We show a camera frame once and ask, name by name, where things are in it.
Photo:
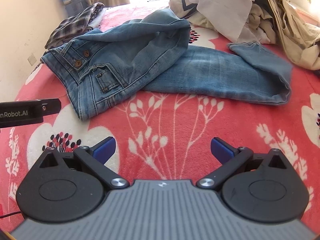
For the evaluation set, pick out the blue denim jeans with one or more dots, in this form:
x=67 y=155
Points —
x=101 y=69

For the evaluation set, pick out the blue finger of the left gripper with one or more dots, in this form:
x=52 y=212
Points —
x=20 y=113

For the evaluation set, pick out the blue plastic crate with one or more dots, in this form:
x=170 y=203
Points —
x=74 y=7

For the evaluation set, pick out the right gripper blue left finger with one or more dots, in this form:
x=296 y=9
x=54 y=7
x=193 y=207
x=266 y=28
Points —
x=93 y=159

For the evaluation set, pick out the red floral blanket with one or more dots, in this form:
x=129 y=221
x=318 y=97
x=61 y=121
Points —
x=167 y=136

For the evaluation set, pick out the plaid checked shirt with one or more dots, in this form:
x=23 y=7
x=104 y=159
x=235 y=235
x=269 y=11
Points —
x=85 y=21

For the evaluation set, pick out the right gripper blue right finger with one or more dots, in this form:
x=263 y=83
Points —
x=232 y=160

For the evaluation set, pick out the beige and white clothes pile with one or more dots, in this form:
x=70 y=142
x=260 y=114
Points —
x=263 y=21

